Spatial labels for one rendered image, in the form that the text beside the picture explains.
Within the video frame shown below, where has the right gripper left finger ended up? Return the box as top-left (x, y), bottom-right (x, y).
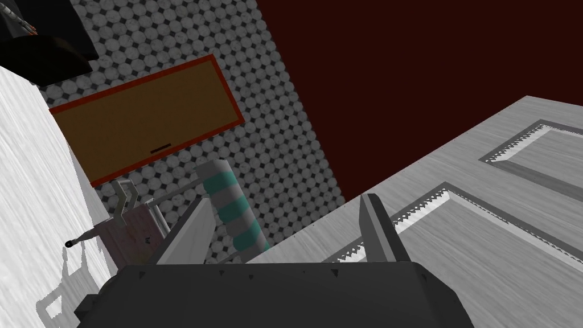
top-left (156, 195), bottom-right (215, 265)

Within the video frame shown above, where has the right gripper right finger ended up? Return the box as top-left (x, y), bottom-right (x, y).
top-left (359, 193), bottom-right (413, 264)

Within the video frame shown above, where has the grey and teal striped towel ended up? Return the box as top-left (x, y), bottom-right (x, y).
top-left (195, 159), bottom-right (270, 254)

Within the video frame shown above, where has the grey panelled door leaf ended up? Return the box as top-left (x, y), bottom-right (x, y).
top-left (246, 95), bottom-right (583, 328)

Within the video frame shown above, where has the orange rug with red border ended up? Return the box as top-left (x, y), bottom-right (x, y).
top-left (48, 54), bottom-right (246, 188)

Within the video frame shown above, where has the black toilet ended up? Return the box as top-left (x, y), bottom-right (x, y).
top-left (0, 0), bottom-right (100, 88)

